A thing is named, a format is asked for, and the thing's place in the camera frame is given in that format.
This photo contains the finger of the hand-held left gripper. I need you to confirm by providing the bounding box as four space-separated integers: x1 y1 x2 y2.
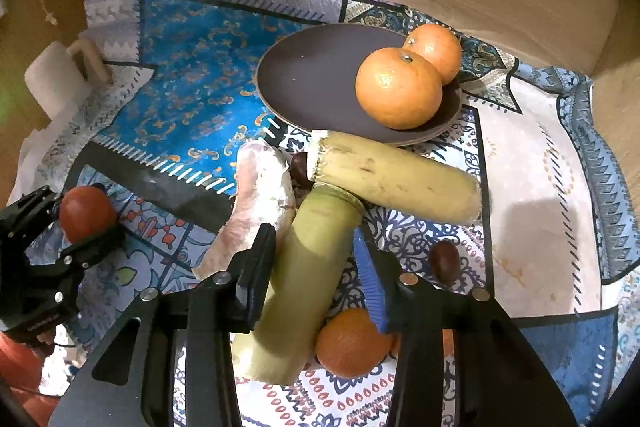
0 186 64 254
54 225 127 279

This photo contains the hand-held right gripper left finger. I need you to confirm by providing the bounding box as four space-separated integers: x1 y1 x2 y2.
47 223 278 427

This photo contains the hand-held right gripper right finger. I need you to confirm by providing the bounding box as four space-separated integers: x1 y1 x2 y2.
352 227 581 427

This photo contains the red tomato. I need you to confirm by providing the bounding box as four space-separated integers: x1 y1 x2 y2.
59 186 118 244

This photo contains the green sugarcane piece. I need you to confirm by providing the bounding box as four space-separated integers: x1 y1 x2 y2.
231 184 366 383

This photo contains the orange mandarin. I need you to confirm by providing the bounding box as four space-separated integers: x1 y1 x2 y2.
315 307 396 379
355 47 444 131
402 23 463 85

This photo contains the peeled pomelo segment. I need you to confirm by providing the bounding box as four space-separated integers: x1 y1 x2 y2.
192 142 297 280

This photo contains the yellow corn cob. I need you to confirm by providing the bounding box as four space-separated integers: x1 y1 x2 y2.
307 130 483 224

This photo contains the dark brown round plate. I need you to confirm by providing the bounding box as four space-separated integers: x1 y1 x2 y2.
255 24 463 146

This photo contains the blue patterned cloth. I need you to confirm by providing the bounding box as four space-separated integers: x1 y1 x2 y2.
10 0 640 427

